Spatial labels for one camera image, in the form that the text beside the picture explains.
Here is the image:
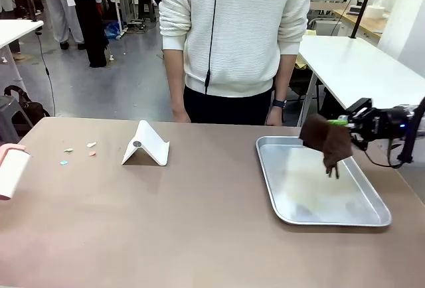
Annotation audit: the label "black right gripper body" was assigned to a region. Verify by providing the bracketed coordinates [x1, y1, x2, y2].
[346, 97, 412, 143]

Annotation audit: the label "black backpack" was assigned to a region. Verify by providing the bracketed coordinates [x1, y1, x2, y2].
[3, 84, 51, 127]

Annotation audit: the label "blue plastic bag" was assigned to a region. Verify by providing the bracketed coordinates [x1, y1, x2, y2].
[105, 21, 123, 40]

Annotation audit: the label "grey stool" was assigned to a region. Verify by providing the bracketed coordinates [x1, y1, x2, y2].
[0, 95, 35, 143]

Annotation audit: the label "large white background table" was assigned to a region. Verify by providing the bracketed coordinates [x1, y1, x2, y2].
[297, 35, 425, 126]

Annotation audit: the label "person's right forearm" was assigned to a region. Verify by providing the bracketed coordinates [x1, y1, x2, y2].
[163, 48, 186, 110]

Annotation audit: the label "silver metal tray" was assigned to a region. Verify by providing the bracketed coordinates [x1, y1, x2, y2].
[255, 135, 392, 227]

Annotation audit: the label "person's right hand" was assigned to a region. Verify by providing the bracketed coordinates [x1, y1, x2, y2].
[171, 104, 192, 124]

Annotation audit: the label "dark brown cloth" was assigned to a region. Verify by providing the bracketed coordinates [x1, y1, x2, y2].
[299, 113, 354, 180]

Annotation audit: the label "small white background table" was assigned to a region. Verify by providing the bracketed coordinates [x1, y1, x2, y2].
[0, 19, 45, 93]

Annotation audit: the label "person's left forearm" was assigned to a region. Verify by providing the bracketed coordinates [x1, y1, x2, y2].
[273, 52, 297, 104]

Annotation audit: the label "wooden top workbench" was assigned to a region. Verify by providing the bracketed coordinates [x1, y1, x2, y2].
[333, 7, 388, 40]

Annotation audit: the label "person's left hand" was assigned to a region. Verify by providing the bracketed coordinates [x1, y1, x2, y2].
[265, 106, 284, 127]

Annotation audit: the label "white folding stand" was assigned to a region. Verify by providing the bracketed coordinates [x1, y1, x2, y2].
[120, 119, 171, 167]

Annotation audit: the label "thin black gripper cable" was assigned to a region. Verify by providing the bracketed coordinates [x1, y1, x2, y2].
[364, 135, 403, 169]

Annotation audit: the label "black trousers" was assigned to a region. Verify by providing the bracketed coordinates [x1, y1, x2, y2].
[183, 84, 275, 126]

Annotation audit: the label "bystander in grey trousers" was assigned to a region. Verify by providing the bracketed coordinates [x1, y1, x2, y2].
[40, 0, 86, 51]

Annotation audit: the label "black tripod pole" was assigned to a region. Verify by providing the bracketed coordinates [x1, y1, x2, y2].
[349, 0, 379, 40]

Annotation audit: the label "pink handled white lint roller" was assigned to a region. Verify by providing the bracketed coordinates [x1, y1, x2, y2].
[0, 143, 32, 201]

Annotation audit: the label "white round container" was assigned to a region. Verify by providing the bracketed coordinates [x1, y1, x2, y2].
[365, 2, 386, 20]

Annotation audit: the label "bystander in black trousers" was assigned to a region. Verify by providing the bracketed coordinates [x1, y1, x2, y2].
[61, 0, 116, 69]

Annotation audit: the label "white knit sweater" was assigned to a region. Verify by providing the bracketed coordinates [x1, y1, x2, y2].
[156, 0, 315, 98]

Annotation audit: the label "thin black floor cable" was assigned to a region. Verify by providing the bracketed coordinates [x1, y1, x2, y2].
[34, 31, 58, 117]

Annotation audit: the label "black hanging cord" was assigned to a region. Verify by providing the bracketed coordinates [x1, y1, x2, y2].
[203, 0, 222, 96]

